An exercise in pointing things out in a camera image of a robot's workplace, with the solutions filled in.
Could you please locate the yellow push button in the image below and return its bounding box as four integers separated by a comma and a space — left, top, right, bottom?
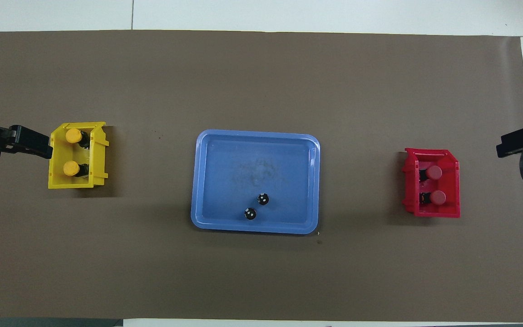
65, 128, 90, 149
63, 161, 90, 178

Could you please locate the red push button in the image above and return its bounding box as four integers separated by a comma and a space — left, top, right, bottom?
418, 190, 447, 206
418, 165, 444, 181

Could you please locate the blue plastic tray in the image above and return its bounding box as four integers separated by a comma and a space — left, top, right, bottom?
190, 129, 321, 235

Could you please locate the yellow plastic bin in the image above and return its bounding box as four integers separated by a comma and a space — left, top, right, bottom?
47, 121, 109, 189

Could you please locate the red plastic bin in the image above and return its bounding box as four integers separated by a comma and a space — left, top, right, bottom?
401, 148, 461, 218

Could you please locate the brown paper table mat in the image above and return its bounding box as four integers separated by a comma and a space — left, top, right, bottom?
0, 30, 523, 323

